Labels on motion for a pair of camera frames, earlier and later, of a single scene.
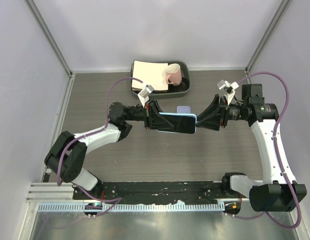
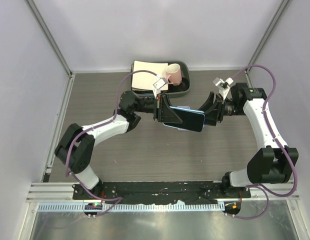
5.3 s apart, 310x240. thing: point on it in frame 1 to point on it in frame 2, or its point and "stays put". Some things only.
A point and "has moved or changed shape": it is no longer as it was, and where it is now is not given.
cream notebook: [150, 73] stays put
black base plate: [153, 192] stays put
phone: [183, 123] has moved or changed shape
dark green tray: [173, 90] stays put
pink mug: [173, 74] stays put
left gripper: [152, 119] to [162, 112]
